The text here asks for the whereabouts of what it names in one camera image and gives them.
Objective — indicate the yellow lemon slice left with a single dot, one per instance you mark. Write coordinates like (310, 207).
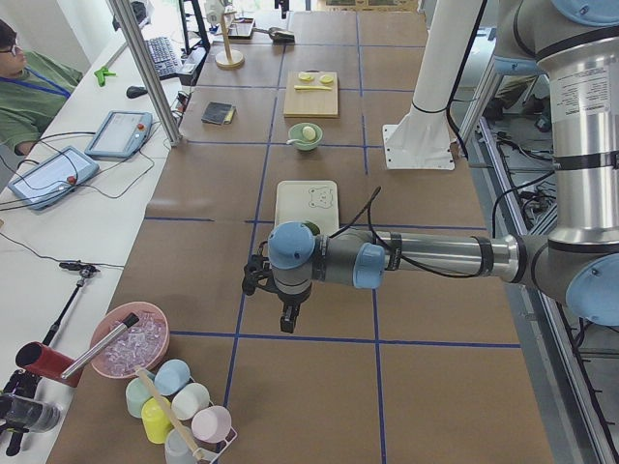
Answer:
(305, 76)

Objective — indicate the wooden cutting board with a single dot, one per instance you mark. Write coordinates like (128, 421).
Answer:
(311, 104)

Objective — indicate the pink cup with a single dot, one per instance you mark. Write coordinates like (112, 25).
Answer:
(211, 425)

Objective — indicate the yellow lemon slice right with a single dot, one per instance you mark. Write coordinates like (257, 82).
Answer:
(326, 78)

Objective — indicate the white wire cup rack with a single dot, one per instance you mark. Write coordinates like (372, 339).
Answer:
(212, 455)

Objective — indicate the red cylinder bottle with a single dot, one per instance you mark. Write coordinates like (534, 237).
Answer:
(44, 361)

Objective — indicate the person in green shirt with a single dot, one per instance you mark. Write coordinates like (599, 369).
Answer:
(34, 87)

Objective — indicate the blue teach pendant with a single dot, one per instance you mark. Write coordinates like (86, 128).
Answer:
(121, 134)
(54, 178)

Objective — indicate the metal scoop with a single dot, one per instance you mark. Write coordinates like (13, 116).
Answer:
(277, 35)

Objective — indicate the black computer mouse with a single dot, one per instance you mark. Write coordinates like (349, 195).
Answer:
(134, 92)

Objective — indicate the wooden mug tree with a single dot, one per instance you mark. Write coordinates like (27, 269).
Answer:
(229, 58)

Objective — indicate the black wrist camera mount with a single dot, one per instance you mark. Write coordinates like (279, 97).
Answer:
(258, 275)

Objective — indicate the black camera tripod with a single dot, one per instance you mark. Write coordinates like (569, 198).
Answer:
(21, 413)

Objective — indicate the metal tube tool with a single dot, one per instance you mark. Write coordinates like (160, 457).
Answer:
(94, 351)

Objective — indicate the yellow cup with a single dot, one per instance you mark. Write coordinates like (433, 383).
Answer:
(155, 422)

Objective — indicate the blue cup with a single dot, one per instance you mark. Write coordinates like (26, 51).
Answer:
(172, 376)

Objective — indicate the green ceramic bowl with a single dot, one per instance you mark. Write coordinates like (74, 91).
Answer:
(296, 132)

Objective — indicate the pink bowl with ice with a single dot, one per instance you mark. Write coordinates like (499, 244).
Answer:
(142, 345)

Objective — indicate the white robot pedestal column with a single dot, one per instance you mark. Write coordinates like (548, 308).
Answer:
(422, 140)

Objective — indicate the black selfie stick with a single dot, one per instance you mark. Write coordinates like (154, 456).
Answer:
(85, 271)

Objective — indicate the white bear tray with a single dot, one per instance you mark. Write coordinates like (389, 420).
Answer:
(309, 200)

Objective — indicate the black keyboard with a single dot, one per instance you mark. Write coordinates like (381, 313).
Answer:
(164, 56)

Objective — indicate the blue teach pendant near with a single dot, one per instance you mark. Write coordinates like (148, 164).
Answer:
(54, 178)

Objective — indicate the dark sponge cloth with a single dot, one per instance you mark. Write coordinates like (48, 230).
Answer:
(218, 113)

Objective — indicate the aluminium frame post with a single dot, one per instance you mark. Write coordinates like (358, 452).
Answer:
(123, 11)

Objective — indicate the green clamp tool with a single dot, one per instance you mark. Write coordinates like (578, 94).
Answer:
(102, 74)

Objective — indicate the white cup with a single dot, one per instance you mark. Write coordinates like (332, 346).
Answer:
(191, 399)

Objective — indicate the mint green cup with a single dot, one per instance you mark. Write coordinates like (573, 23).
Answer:
(136, 395)

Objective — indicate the blue teach pendant far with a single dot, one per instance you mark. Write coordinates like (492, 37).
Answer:
(121, 134)

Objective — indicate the yellow lemon slice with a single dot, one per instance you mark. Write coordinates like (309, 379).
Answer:
(305, 76)
(326, 78)

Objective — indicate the grey cup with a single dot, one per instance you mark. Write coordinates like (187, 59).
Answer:
(176, 450)

